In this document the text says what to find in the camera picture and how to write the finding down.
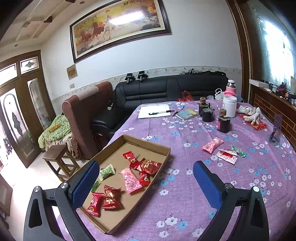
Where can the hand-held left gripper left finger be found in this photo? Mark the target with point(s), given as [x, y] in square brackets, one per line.
[85, 185]

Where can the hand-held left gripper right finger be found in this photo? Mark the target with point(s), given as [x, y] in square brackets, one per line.
[208, 185]

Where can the thin green clear packet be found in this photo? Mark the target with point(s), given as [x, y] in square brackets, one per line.
[95, 186]

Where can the bright red snack packet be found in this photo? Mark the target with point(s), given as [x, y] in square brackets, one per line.
[94, 204]
[143, 178]
[130, 158]

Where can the pale green wafer packet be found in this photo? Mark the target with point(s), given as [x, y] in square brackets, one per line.
[106, 172]

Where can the dark red snack packet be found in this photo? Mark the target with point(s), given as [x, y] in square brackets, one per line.
[149, 165]
[112, 197]

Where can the pink snack packet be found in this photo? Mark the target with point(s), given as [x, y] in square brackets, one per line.
[130, 180]
[212, 144]

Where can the cardboard tray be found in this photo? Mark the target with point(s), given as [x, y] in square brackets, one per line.
[129, 143]

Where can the white and red snack packet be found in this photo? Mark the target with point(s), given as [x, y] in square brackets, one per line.
[227, 158]
[229, 152]

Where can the wooden stool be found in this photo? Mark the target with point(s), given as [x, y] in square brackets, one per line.
[60, 160]

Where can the beige brown blanket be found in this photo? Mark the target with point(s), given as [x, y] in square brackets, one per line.
[69, 144]

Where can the green wrapped candy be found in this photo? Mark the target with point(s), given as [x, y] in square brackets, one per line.
[238, 151]

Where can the purple floral tablecloth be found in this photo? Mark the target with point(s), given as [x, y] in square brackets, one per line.
[185, 139]

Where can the black canister with cork lid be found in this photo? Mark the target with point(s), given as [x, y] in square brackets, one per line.
[223, 125]
[203, 106]

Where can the green patterned blanket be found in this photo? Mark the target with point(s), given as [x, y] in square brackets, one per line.
[55, 129]

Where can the black mug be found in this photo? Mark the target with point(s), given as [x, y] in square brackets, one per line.
[207, 115]

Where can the brown armchair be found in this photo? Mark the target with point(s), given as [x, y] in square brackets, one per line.
[87, 115]

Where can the green cover notebook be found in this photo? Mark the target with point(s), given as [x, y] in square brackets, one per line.
[187, 114]

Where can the red foil bag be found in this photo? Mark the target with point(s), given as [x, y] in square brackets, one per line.
[260, 126]

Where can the thin dark pen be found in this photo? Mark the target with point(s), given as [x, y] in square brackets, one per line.
[178, 111]

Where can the white cotton glove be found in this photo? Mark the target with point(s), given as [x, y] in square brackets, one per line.
[246, 110]
[254, 118]

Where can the white plastic jar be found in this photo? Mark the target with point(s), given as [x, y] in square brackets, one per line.
[229, 106]

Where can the small white device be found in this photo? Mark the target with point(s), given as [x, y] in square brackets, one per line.
[109, 106]

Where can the black and white pen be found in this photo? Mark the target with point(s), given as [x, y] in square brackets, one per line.
[159, 112]

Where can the white paper bag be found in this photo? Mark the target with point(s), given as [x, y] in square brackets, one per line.
[219, 95]

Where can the grey phone stand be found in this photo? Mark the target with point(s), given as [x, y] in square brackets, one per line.
[276, 125]

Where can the red plastic bag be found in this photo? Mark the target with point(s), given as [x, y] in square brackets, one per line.
[185, 96]

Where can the white paper sheet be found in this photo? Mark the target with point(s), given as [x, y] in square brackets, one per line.
[152, 109]

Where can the pink thermos bottle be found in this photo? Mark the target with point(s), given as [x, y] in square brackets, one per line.
[230, 89]

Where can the wooden glass door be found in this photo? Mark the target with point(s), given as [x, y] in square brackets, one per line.
[20, 104]

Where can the black leather sofa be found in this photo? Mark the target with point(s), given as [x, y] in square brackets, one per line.
[150, 90]

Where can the white flat box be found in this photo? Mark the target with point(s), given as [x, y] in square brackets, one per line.
[259, 83]

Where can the small dark windowsill clutter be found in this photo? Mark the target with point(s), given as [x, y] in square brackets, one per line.
[282, 91]

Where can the window with sheer curtain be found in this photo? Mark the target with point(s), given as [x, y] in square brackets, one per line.
[275, 41]

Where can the framed horse painting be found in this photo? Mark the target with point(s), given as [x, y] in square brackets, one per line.
[120, 25]

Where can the small wall plaque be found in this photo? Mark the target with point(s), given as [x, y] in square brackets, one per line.
[72, 72]

